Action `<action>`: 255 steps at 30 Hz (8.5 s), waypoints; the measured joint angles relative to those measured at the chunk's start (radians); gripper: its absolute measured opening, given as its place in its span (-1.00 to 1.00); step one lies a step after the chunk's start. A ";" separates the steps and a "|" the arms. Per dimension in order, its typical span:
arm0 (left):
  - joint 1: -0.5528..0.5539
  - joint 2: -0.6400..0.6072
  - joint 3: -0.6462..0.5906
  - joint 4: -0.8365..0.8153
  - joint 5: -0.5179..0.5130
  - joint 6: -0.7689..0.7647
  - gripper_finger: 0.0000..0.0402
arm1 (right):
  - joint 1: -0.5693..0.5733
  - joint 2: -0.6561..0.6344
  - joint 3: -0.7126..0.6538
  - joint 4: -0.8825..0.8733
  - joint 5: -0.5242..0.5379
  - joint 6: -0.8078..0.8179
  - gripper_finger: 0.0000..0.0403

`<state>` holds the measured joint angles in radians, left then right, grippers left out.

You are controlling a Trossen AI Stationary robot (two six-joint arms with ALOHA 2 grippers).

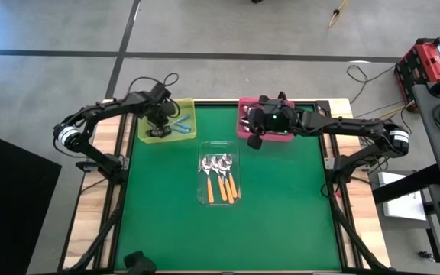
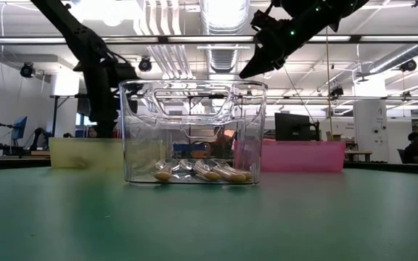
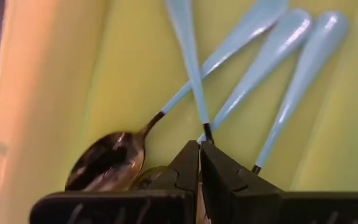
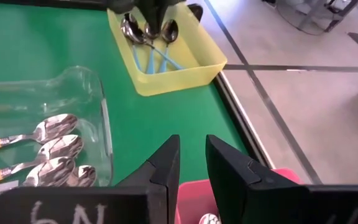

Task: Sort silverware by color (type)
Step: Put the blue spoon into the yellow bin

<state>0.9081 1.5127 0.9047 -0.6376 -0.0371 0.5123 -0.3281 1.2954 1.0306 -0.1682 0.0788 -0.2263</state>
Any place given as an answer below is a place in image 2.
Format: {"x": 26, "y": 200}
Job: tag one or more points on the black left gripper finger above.
{"x": 106, "y": 128}

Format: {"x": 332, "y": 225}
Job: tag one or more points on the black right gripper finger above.
{"x": 260, "y": 65}

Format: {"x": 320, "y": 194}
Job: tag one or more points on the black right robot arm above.
{"x": 325, "y": 9}

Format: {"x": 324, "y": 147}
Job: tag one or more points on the black background robot arm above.
{"x": 40, "y": 136}

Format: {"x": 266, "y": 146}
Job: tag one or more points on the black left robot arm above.
{"x": 82, "y": 36}

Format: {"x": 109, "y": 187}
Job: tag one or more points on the person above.
{"x": 92, "y": 132}
{"x": 414, "y": 148}
{"x": 225, "y": 141}

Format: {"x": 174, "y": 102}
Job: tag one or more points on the yellow plastic bin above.
{"x": 85, "y": 154}

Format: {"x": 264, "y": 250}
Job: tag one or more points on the clear plastic bin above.
{"x": 140, "y": 145}

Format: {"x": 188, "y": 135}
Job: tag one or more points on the black ceiling spotlight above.
{"x": 145, "y": 64}
{"x": 336, "y": 91}
{"x": 408, "y": 65}
{"x": 27, "y": 70}

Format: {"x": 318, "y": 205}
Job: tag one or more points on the overhead rig light bar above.
{"x": 209, "y": 38}

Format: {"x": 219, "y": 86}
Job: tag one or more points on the black computer monitor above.
{"x": 292, "y": 127}

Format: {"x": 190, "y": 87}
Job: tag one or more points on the blue-lit monitor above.
{"x": 20, "y": 127}

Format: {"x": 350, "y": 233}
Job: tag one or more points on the pink plastic bin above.
{"x": 303, "y": 156}

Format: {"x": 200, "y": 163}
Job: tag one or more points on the white building column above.
{"x": 370, "y": 127}

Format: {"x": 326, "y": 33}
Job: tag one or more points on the green table mat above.
{"x": 209, "y": 217}

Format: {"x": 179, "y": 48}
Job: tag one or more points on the silver ceiling air duct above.
{"x": 223, "y": 58}

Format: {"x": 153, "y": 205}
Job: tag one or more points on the black frame stand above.
{"x": 54, "y": 116}

